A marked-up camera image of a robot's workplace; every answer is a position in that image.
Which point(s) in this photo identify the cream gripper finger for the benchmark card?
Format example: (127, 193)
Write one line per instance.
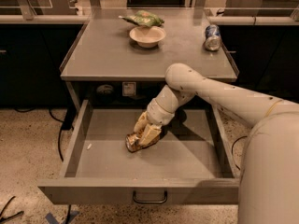
(141, 122)
(149, 135)

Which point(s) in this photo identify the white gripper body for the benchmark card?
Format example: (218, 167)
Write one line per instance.
(158, 113)

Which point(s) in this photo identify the crushed orange can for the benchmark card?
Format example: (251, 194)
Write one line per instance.
(132, 142)

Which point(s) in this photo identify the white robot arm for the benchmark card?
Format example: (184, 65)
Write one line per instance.
(269, 177)

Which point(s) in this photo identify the grey open top drawer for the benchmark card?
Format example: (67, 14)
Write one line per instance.
(192, 161)

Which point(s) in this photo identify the grey counter cabinet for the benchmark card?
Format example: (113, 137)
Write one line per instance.
(105, 52)

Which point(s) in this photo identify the blue soda can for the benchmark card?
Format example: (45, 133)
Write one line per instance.
(213, 37)

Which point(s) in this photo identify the white sticker label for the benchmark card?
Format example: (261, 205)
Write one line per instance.
(128, 88)

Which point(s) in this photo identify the white bowl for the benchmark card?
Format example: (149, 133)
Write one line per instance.
(147, 37)

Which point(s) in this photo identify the green chip bag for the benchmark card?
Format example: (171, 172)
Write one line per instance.
(144, 18)

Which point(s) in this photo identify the blue floor tape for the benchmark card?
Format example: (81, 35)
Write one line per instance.
(65, 219)

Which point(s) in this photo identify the black drawer handle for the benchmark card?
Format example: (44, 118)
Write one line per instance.
(149, 197)

